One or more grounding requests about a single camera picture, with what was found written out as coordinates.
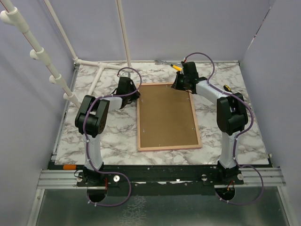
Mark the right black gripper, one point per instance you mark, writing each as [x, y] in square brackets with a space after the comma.
[175, 84]

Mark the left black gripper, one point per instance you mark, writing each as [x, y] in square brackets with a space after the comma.
[135, 95]

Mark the pink picture frame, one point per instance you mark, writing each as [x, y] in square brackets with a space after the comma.
[166, 119]

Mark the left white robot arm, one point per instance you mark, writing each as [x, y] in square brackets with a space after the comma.
[92, 115]

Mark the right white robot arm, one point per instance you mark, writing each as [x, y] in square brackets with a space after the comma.
[231, 115]

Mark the silver wrench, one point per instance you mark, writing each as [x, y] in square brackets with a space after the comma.
[160, 62]

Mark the black yellow screwdriver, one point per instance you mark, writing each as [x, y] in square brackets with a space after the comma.
[227, 88]

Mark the white pvc pipe rack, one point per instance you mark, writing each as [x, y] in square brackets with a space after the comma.
[23, 86]

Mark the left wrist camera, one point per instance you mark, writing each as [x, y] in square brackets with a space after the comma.
[125, 74]

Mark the yellow handled screwdriver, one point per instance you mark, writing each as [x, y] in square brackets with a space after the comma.
[176, 67]

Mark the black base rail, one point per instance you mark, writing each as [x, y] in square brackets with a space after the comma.
[158, 180]

